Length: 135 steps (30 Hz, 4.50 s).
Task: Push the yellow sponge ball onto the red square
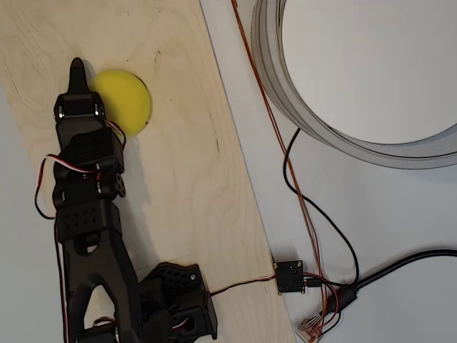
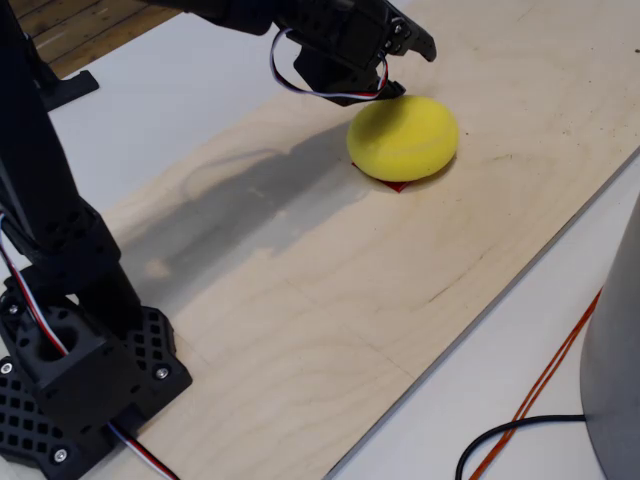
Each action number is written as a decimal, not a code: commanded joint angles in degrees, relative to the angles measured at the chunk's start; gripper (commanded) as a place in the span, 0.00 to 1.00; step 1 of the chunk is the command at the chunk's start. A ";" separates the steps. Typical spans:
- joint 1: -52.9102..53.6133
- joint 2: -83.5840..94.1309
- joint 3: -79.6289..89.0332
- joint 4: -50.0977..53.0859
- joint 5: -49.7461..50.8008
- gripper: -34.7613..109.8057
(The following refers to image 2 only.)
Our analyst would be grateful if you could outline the white red black servo cable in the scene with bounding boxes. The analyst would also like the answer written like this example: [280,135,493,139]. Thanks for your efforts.
[107,421,180,480]

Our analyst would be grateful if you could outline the red square block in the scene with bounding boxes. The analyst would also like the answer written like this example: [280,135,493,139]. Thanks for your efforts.
[351,160,410,196]

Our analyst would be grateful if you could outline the looped gripper servo cable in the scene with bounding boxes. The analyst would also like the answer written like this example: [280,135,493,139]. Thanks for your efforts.
[269,27,392,99]

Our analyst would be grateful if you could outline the black camera stand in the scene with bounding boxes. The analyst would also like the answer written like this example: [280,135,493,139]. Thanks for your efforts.
[27,34,100,110]

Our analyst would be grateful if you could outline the grey round lamp shade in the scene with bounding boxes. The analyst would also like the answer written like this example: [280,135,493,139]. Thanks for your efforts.
[579,192,640,480]

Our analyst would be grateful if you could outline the light plywood board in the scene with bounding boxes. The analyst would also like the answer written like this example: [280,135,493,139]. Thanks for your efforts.
[74,0,640,480]

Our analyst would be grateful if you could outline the yellow round sponge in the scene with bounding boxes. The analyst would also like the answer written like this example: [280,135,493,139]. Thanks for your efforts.
[346,95,460,184]

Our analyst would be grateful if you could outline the thin black lamp cable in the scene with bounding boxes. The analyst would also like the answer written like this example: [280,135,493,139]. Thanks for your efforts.
[454,413,587,480]

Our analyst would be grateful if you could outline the thin orange wire pair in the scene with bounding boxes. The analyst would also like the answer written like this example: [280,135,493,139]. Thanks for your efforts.
[468,287,604,480]

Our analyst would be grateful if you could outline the servo cable in base hole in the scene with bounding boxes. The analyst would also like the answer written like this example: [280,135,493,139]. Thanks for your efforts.
[0,209,69,357]

